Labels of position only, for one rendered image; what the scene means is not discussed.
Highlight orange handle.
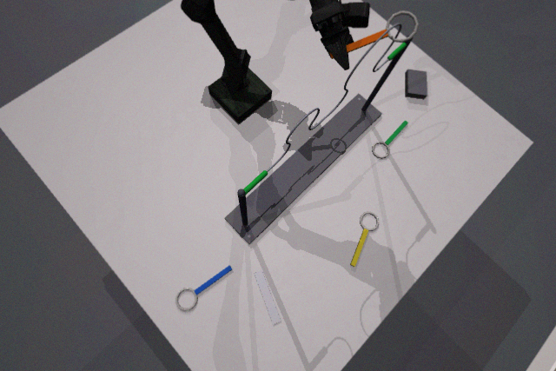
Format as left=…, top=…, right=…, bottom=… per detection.
left=346, top=10, right=418, bottom=53

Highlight grey ring with yellow handle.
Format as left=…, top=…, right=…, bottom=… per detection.
left=350, top=212, right=379, bottom=267

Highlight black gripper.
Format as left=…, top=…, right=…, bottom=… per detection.
left=310, top=0, right=354, bottom=70

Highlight blue-handled grey loop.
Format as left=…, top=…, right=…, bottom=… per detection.
left=175, top=265, right=232, bottom=310

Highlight metal loop with green handle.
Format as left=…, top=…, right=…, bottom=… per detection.
left=372, top=120, right=408, bottom=158

